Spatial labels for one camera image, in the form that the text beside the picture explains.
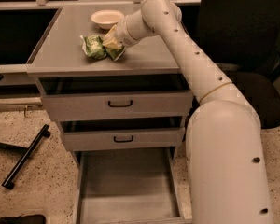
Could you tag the grey drawer cabinet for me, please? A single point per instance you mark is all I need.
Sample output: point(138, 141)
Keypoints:
point(61, 55)

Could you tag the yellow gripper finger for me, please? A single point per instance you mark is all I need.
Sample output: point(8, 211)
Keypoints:
point(110, 41)

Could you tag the grey top drawer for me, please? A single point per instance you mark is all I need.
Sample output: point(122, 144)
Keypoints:
point(85, 98)

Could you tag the black top drawer handle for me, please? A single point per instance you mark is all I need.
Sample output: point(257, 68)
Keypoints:
point(120, 104)

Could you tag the black office chair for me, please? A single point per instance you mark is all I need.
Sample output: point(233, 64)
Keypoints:
point(244, 36)

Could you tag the black floor stand leg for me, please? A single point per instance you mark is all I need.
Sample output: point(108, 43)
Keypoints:
point(25, 152)

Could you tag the black object bottom left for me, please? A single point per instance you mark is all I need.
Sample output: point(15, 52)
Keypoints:
point(36, 219)

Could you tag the grey drawer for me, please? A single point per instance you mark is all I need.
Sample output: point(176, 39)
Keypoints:
point(98, 134)
point(128, 186)
point(85, 98)

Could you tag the white paper bowl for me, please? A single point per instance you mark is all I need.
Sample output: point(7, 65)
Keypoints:
point(106, 19)

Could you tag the green jalapeno chip bag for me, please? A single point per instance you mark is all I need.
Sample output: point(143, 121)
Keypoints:
point(92, 46)

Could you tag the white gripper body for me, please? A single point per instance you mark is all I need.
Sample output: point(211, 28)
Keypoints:
point(123, 32)

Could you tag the black drawer handle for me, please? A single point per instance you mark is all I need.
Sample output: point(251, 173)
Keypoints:
point(123, 139)
point(120, 104)

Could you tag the grey bottom drawer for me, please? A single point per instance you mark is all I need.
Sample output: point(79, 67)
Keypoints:
point(128, 186)

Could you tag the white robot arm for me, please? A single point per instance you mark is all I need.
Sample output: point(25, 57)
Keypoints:
point(227, 174)

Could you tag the grey middle drawer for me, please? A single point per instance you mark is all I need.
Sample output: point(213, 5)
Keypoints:
point(98, 134)

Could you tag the black middle drawer handle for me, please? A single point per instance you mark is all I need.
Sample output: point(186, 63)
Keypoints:
point(123, 139)

